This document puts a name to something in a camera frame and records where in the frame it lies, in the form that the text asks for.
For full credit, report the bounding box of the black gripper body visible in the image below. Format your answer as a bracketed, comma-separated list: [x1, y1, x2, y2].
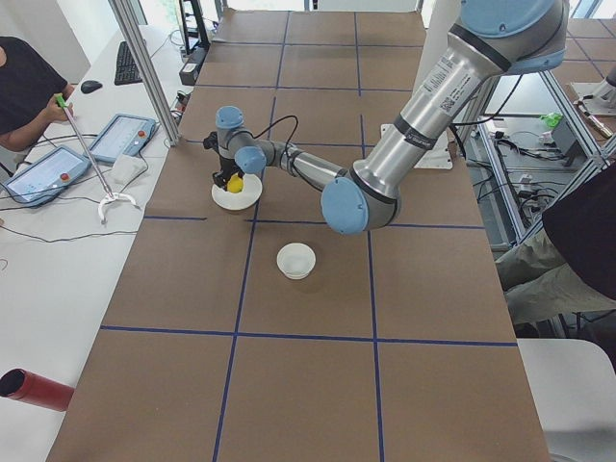
[217, 156, 241, 179]

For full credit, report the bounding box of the yellow lemon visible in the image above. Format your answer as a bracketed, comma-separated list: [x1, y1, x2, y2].
[226, 174, 244, 193]

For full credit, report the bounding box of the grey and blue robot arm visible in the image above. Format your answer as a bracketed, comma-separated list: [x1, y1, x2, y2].
[203, 1, 570, 235]

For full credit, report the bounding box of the white plate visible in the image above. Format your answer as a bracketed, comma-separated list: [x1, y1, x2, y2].
[211, 174, 263, 211]

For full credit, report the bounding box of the white bowl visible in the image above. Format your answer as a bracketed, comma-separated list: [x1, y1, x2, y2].
[276, 243, 316, 280]

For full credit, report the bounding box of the white crumpled cloth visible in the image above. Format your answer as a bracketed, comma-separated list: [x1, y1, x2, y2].
[111, 154, 147, 185]

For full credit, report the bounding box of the far blue teach pendant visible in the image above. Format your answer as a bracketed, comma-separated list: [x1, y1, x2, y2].
[90, 114, 156, 165]

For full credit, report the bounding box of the blue teach pendant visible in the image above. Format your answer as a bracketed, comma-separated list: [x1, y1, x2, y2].
[1, 145, 90, 207]
[90, 114, 156, 165]

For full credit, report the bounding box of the black box device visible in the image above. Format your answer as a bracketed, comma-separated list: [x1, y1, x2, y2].
[179, 47, 207, 86]

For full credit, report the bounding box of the reacher grabber tool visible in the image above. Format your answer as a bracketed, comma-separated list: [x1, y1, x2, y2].
[54, 93, 140, 225]

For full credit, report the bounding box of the black keyboard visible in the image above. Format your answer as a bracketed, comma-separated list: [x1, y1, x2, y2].
[114, 41, 141, 86]

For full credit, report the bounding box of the black computer mouse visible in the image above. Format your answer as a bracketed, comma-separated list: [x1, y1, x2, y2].
[80, 80, 103, 94]

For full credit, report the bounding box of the near blue teach pendant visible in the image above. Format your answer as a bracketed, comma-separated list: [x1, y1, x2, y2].
[1, 145, 90, 207]

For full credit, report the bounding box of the person in black shirt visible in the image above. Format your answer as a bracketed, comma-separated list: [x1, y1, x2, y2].
[1, 37, 74, 152]

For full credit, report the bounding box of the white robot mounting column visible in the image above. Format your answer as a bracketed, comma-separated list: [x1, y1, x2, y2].
[380, 0, 458, 170]

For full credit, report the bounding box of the red cylinder tube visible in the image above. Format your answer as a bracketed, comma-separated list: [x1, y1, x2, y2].
[1, 369, 74, 412]

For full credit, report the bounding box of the person in khaki trousers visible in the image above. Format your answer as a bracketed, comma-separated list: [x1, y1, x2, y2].
[495, 165, 615, 327]

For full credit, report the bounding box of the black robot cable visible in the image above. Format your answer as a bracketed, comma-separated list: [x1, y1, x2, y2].
[249, 115, 300, 167]

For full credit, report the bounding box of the aluminium frame post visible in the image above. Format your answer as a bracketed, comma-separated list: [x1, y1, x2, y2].
[110, 0, 180, 146]

